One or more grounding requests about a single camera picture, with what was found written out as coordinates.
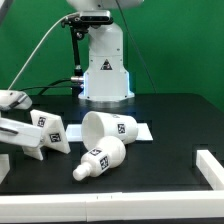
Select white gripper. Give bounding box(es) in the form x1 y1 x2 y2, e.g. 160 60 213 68
0 118 42 147

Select white lamp base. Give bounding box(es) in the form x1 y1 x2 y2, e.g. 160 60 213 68
22 110 70 161

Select white lamp bulb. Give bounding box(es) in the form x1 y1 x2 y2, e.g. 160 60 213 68
73 136 126 181

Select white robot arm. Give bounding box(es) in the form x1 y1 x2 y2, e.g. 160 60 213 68
0 0 144 147

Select white lamp shade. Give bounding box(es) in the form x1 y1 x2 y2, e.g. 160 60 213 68
81 111 138 150

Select white flat plate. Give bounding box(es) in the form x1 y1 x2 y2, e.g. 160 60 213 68
66 123 153 142

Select white left wall bar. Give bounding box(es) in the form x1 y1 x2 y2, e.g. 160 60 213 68
0 154 10 184

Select black cables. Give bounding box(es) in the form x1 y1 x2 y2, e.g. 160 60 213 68
19 78 84 97

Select white cable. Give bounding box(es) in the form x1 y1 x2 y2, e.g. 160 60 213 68
7 12 81 91

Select black camera on stand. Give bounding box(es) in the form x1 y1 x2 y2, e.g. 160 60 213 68
61 10 113 93

